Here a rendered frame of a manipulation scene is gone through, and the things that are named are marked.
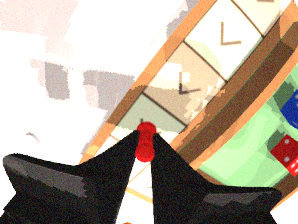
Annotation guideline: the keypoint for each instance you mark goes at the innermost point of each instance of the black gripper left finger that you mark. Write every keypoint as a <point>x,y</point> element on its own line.
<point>95,187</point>

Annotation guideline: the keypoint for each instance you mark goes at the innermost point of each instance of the red die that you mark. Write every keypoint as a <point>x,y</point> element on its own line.
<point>286,153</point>

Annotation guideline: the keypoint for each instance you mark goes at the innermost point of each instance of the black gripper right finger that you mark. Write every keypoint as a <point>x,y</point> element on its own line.
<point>180,195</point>

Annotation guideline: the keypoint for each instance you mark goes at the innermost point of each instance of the blue die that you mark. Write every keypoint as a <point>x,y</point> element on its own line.
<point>290,110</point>

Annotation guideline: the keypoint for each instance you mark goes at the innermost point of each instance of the wooden board game board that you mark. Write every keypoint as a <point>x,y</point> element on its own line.
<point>254,62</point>

